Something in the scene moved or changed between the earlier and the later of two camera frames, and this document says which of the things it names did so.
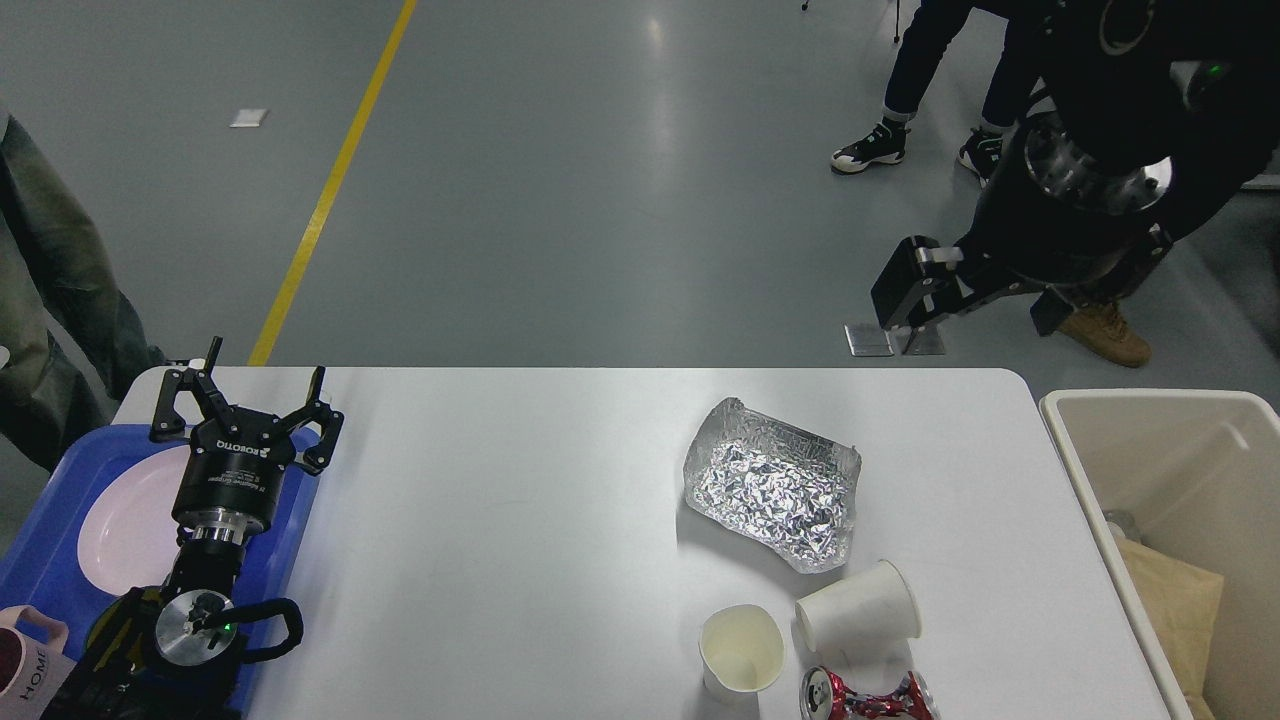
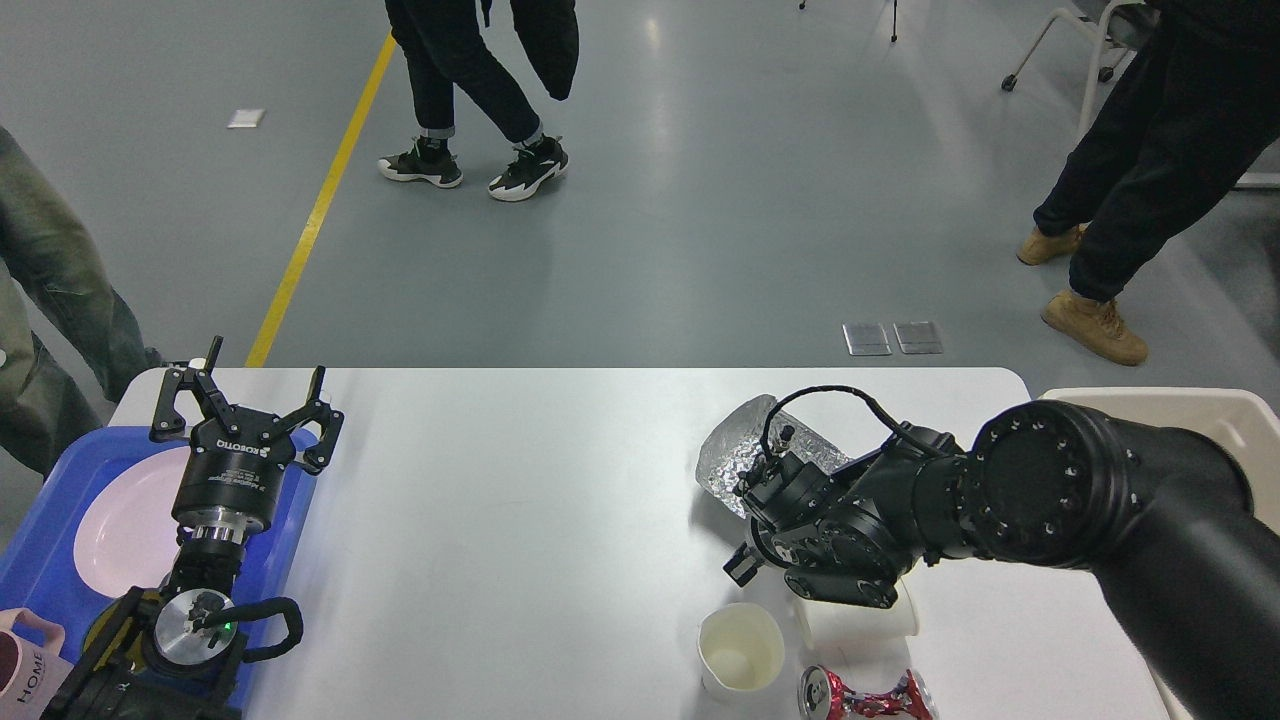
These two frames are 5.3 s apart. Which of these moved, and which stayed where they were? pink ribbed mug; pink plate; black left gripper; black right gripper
Moved: black right gripper
Stayed: pink ribbed mug; pink plate; black left gripper
